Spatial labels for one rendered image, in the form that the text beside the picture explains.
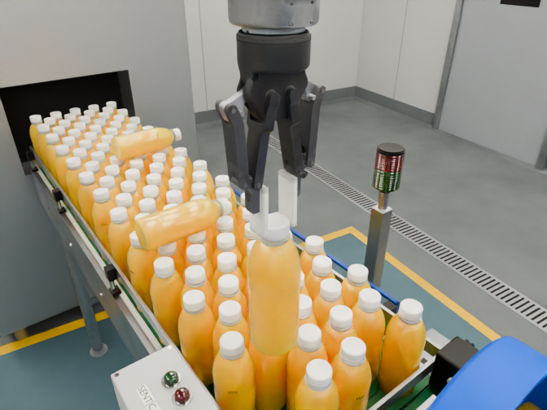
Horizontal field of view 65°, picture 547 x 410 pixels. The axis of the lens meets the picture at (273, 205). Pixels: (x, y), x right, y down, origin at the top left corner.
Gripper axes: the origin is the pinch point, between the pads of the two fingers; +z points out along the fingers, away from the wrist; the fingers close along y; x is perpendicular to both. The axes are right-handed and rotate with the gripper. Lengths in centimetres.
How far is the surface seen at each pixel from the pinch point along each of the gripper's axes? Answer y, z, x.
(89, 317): -7, 113, 126
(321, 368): 4.2, 26.5, -6.4
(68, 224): -9, 47, 95
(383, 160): 46, 13, 19
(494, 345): 15.3, 13.9, -23.7
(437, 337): 47, 51, -2
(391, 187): 47, 20, 17
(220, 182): 24, 27, 55
